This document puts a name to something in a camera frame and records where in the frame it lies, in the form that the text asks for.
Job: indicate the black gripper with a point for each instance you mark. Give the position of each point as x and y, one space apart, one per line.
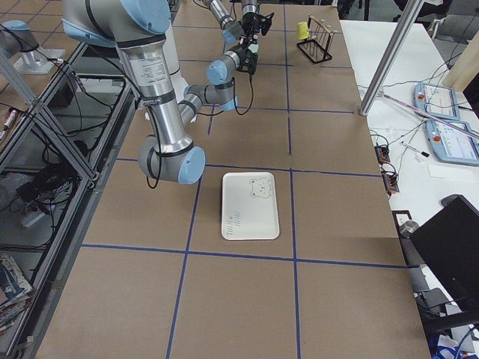
245 60
248 21

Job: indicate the pale green cup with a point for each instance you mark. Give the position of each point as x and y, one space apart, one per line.
253 47

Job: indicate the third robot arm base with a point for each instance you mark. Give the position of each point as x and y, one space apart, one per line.
16 37

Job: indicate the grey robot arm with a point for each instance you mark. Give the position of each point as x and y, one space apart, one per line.
231 28
139 31

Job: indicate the yellow cup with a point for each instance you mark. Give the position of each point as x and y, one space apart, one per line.
302 31

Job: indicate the white bear print tray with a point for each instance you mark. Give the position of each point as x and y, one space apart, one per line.
249 206

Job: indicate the pink metal rod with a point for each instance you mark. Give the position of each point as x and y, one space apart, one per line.
425 114

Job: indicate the upper orange connector block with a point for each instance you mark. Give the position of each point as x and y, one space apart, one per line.
382 154

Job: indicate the orange connector block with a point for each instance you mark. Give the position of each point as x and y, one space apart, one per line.
382 154
390 180

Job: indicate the lower orange connector block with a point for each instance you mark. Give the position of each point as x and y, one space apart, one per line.
390 180

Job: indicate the upper teach pendant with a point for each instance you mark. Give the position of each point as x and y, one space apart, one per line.
437 100

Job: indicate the teach pendant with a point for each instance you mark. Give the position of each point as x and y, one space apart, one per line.
452 146
437 100

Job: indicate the black marker pen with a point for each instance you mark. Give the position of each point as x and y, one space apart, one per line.
415 150

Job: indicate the lower teach pendant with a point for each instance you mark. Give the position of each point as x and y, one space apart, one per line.
452 146

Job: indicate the grey metal knob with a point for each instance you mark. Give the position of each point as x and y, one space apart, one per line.
407 228

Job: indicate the stack of magazines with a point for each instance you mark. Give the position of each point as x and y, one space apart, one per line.
15 292

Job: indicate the black wire cup rack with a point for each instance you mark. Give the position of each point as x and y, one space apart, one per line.
317 47

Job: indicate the aluminium frame post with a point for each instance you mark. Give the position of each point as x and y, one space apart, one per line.
398 37

